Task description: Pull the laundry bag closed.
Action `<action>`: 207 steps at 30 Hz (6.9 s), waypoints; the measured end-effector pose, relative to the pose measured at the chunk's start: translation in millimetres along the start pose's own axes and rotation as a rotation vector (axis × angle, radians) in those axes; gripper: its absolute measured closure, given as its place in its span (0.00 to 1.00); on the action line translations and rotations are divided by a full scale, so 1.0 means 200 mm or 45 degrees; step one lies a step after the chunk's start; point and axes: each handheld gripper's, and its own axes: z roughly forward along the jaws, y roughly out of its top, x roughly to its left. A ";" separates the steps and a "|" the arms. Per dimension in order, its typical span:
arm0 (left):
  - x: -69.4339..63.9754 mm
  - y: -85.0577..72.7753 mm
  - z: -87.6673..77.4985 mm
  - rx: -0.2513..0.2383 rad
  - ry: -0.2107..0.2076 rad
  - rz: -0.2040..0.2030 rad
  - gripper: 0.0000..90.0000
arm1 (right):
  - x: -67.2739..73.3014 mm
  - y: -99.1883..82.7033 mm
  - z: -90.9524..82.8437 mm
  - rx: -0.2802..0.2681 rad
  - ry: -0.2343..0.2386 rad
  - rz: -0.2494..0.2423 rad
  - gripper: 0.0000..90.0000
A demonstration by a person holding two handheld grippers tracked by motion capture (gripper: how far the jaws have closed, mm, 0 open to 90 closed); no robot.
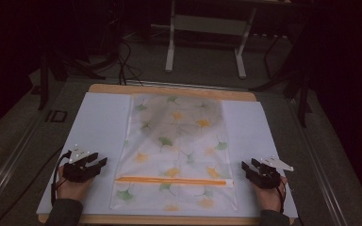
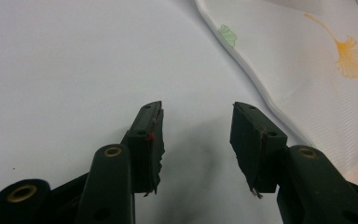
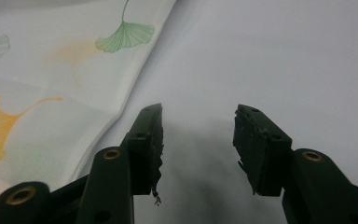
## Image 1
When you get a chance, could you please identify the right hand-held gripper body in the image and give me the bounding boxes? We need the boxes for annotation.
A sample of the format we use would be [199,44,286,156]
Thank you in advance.
[248,154,295,190]

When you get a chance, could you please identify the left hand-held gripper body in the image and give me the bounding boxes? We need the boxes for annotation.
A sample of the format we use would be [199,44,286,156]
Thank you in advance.
[63,144,102,184]

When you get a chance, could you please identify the clear leaf-print zipper bag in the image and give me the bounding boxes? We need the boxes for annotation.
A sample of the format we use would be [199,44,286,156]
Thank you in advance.
[108,93,239,212]

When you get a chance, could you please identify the person's left hand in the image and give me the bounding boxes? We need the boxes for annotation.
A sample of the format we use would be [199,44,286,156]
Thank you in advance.
[56,166,93,201]

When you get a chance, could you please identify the person's right hand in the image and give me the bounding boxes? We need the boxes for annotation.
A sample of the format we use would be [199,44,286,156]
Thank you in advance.
[253,177,288,213]

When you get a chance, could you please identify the white table mat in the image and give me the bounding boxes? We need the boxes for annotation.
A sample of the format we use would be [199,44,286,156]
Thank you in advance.
[36,91,299,219]

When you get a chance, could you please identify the black floor plate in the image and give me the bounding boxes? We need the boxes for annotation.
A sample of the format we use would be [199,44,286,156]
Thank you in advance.
[45,109,69,123]

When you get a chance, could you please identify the black metal stand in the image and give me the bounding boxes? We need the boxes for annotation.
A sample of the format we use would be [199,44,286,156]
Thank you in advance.
[296,70,313,128]

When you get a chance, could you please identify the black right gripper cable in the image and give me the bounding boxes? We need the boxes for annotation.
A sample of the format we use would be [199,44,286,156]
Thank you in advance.
[276,183,288,215]

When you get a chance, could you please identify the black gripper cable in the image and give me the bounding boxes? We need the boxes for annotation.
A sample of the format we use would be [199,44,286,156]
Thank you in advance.
[50,150,73,206]
[276,183,288,215]

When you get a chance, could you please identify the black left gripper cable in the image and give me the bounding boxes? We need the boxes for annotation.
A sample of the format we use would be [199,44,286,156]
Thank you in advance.
[50,150,73,206]

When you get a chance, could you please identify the metal floor rail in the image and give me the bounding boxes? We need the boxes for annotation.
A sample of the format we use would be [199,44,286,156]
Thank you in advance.
[287,97,352,226]
[0,114,46,216]

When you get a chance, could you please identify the black floor cables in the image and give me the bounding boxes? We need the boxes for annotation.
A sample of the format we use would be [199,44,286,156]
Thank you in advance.
[115,39,145,88]

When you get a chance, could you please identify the white metal stand frame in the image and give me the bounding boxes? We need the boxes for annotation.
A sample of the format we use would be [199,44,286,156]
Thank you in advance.
[164,0,258,79]

